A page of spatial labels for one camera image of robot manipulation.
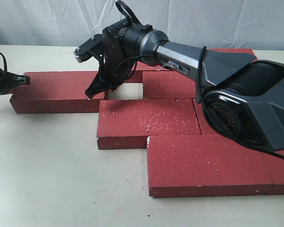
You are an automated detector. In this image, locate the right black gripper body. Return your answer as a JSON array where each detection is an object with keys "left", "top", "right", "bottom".
[{"left": 94, "top": 52, "right": 137, "bottom": 91}]

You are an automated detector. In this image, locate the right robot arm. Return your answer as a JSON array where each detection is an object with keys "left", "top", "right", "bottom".
[{"left": 78, "top": 20, "right": 284, "bottom": 152}]

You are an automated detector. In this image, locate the hidden lower right red brick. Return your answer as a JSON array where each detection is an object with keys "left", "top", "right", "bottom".
[{"left": 193, "top": 99, "right": 218, "bottom": 135}]

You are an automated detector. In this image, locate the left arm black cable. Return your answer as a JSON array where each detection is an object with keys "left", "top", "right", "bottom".
[{"left": 0, "top": 52, "right": 8, "bottom": 74}]

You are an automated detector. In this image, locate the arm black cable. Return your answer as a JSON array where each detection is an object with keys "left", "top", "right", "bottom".
[
  {"left": 113, "top": 0, "right": 284, "bottom": 165},
  {"left": 0, "top": 52, "right": 8, "bottom": 74}
]

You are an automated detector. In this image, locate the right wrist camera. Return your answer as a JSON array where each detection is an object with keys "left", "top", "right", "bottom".
[{"left": 73, "top": 34, "right": 105, "bottom": 63}]

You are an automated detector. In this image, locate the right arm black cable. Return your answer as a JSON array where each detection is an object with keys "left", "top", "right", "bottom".
[{"left": 113, "top": 0, "right": 284, "bottom": 165}]

